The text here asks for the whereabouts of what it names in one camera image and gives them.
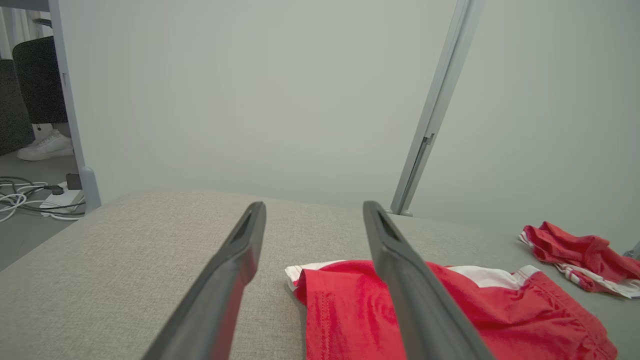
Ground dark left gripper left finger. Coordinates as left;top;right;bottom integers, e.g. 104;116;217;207
142;201;267;360

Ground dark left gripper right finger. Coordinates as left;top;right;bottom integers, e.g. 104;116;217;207
362;200;496;360

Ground red garment broad white band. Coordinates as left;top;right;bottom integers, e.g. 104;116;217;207
285;259;619;360

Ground red tshirt white striped sleeves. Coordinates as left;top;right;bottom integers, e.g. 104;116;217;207
519;221;640;300

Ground white power strip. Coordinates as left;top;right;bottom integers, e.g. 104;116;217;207
40;181;86;218

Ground white sneaker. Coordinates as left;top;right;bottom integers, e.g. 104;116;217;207
16;129;75;162

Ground grey cylindrical post foot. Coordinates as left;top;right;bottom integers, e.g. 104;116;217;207
79;166;102;213

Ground grey metal partition post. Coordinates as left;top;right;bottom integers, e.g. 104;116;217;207
390;0;486;217

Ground white floor cable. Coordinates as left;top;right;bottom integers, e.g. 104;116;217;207
0;192;28;223

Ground power strip with cables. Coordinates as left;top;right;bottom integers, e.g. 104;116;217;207
0;176;86;217

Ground slim grey partition post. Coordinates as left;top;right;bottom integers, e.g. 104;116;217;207
47;0;102;213

